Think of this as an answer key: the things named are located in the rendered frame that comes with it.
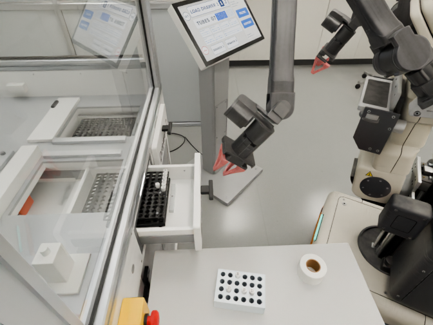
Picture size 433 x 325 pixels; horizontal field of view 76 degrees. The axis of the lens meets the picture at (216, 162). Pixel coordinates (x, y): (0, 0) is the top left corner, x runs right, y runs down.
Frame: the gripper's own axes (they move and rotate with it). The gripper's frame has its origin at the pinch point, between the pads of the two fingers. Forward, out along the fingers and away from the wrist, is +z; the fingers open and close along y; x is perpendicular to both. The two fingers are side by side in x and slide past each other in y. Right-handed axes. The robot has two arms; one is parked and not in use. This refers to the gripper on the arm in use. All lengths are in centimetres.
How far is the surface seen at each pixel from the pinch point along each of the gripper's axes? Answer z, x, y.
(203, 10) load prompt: -12, -92, 15
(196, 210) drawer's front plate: 5.1, 13.0, 4.5
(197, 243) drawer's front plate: 10.5, 18.5, 0.4
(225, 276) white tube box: 11.2, 24.6, -9.0
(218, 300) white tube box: 12.3, 30.6, -7.2
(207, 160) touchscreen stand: 69, -92, -43
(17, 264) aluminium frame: -13, 44, 35
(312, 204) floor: 39, -62, -111
